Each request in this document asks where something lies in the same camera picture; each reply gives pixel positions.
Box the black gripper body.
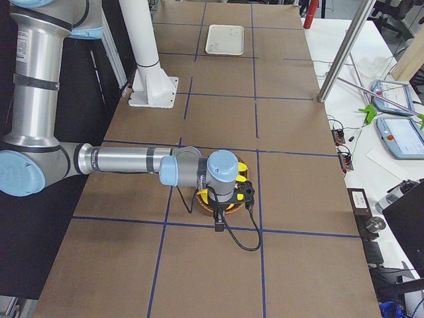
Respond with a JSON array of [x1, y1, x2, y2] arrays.
[[213, 201, 225, 232]]

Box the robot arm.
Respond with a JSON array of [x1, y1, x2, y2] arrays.
[[1, 1, 239, 231]]

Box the wicker fruit basket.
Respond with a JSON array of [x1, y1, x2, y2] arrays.
[[193, 150, 249, 217]]

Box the black orange connector box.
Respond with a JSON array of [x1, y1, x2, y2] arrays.
[[331, 129, 346, 146], [338, 152, 354, 172]]

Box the black label box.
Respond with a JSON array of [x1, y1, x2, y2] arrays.
[[347, 188, 372, 216]]

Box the steel calibration weight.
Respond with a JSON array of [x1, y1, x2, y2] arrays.
[[365, 217, 386, 233]]

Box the white bear tray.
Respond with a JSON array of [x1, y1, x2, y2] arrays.
[[205, 25, 244, 56]]

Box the black monitor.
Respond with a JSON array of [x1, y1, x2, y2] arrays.
[[380, 180, 423, 277]]

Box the near teach pendant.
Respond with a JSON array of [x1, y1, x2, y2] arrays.
[[376, 117, 423, 160]]

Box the teach pendant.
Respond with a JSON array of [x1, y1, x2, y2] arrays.
[[376, 117, 423, 160], [371, 79, 414, 116]]

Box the far teach pendant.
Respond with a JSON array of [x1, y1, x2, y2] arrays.
[[371, 79, 414, 116]]

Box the red fire extinguisher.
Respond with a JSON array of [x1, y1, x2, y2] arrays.
[[303, 0, 319, 29]]

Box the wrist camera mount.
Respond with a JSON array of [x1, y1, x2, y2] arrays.
[[235, 181, 255, 211]]

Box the aluminium frame post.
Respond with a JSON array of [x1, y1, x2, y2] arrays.
[[317, 0, 376, 103]]

